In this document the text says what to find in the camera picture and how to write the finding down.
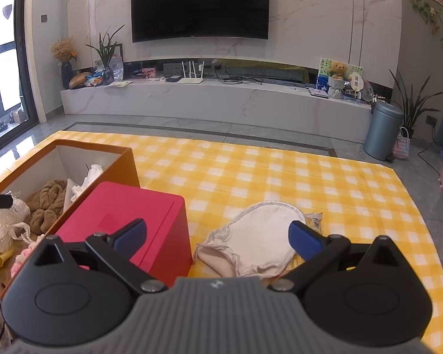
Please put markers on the pink card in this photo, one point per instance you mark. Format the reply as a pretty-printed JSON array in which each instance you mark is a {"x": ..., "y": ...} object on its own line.
[{"x": 148, "y": 73}]

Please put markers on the white flat book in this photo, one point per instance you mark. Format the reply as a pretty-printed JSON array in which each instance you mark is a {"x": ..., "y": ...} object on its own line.
[{"x": 317, "y": 93}]

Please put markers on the orange cardboard box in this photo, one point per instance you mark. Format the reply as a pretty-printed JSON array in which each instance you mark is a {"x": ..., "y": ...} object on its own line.
[{"x": 127, "y": 169}]

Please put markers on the white router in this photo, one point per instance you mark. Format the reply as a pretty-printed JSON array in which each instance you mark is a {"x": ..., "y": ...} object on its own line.
[{"x": 191, "y": 80}]

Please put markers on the clear plastic bag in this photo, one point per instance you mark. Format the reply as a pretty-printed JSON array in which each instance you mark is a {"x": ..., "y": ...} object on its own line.
[{"x": 16, "y": 210}]

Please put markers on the clear bag on console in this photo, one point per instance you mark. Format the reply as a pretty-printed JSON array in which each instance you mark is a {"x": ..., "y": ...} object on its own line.
[{"x": 116, "y": 68}]

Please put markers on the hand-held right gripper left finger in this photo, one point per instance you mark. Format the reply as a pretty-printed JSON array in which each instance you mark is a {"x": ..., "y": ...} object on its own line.
[{"x": 131, "y": 238}]

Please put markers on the red square box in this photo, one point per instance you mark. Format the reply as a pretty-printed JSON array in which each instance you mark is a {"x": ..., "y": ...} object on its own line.
[{"x": 147, "y": 210}]

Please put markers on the patterned round fan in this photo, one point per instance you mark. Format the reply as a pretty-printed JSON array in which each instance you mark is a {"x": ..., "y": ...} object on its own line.
[{"x": 368, "y": 91}]

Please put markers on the brown fluffy towel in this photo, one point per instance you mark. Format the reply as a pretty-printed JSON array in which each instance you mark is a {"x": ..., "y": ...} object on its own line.
[
  {"x": 42, "y": 221},
  {"x": 48, "y": 191}
]

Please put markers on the wall socket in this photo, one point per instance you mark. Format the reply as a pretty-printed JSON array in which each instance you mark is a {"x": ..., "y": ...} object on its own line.
[{"x": 431, "y": 119}]

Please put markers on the white round fan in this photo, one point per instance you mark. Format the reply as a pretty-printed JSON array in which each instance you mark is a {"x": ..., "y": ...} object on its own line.
[{"x": 356, "y": 81}]

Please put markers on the green plant in glass vase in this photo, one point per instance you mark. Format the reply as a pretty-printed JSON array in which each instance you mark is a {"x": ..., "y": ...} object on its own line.
[{"x": 105, "y": 53}]

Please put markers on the small black box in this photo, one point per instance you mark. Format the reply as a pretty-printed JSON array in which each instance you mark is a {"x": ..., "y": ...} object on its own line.
[{"x": 172, "y": 78}]

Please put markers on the white marble tv console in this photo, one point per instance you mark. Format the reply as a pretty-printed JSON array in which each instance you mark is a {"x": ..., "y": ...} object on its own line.
[{"x": 225, "y": 107}]

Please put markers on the woven basket bag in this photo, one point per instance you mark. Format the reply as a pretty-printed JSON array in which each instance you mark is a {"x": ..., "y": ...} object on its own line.
[{"x": 401, "y": 145}]

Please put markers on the brown oval ornament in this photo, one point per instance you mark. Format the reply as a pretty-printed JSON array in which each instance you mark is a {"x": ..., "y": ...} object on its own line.
[{"x": 80, "y": 81}]

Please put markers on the loose papers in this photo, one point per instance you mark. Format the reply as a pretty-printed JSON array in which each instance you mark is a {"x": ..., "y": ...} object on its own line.
[{"x": 119, "y": 83}]

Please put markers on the dried flowers in dark vase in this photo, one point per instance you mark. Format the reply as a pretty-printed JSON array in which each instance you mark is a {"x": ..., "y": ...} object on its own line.
[{"x": 66, "y": 75}]

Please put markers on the cream lace-trimmed underwear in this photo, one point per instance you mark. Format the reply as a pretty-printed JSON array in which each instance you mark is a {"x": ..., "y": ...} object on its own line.
[{"x": 258, "y": 232}]

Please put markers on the glass sliding door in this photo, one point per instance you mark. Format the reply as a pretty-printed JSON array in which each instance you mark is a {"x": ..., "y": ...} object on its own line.
[{"x": 3, "y": 62}]

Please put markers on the small snack packet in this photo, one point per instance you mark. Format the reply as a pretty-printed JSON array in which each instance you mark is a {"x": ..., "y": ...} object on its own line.
[{"x": 313, "y": 219}]

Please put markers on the yellow checkered blanket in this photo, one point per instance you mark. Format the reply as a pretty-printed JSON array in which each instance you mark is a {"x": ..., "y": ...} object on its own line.
[{"x": 280, "y": 169}]

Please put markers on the tall leafy potted plant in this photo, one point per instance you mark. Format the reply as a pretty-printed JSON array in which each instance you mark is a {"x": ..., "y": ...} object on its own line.
[{"x": 413, "y": 110}]

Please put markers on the white plastic bag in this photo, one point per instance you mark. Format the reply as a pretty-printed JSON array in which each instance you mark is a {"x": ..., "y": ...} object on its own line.
[{"x": 2, "y": 236}]

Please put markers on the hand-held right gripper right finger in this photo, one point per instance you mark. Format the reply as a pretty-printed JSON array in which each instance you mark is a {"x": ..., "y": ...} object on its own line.
[{"x": 304, "y": 238}]

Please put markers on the blue snack packet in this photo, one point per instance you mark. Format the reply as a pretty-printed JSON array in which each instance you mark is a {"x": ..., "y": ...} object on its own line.
[{"x": 95, "y": 80}]

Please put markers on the black curved television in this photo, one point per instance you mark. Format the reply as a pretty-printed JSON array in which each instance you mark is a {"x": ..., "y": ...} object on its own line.
[{"x": 199, "y": 3}]

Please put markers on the grey pedal trash bin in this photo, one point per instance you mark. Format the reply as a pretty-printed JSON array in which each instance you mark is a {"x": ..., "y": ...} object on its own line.
[{"x": 382, "y": 132}]

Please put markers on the teddy bear bouquet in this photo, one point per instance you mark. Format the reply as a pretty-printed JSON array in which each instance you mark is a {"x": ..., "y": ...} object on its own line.
[{"x": 336, "y": 70}]

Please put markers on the pink knitted cloth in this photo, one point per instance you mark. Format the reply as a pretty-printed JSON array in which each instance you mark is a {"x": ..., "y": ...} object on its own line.
[{"x": 22, "y": 258}]

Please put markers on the hanging vine plant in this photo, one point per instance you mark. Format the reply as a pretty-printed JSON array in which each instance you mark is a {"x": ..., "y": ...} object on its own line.
[{"x": 430, "y": 13}]

